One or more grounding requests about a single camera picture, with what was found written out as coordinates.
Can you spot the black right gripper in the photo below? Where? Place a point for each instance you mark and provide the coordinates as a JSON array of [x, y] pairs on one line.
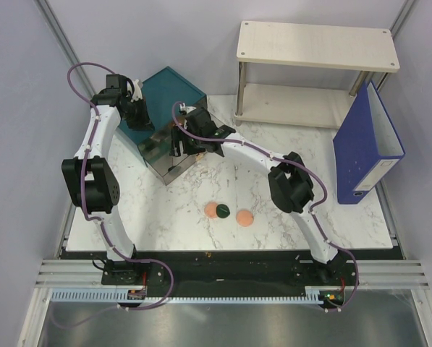
[[177, 136]]

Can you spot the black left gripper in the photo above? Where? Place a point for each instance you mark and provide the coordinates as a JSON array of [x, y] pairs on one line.
[[145, 123]]

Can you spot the teal drawer organizer box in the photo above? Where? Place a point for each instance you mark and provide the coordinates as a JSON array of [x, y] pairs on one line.
[[161, 91]]

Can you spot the peach sponge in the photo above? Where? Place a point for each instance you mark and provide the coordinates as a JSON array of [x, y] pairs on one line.
[[244, 218], [210, 210]]

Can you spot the dark green puff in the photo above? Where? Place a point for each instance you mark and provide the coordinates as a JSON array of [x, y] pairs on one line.
[[222, 211], [173, 168]]

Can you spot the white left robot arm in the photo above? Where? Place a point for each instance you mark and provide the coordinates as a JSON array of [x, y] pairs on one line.
[[90, 181]]

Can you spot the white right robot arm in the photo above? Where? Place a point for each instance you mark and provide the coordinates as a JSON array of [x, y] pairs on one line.
[[289, 181]]

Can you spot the beige two-tier shelf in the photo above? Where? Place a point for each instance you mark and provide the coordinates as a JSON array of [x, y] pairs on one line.
[[315, 48]]

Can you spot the blue lever arch binder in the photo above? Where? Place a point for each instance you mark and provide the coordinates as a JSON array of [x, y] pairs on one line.
[[366, 146]]

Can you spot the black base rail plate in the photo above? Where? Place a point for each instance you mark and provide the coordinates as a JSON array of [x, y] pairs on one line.
[[180, 272]]

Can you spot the light blue cable duct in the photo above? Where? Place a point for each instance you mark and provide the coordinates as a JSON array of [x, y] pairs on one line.
[[129, 296]]

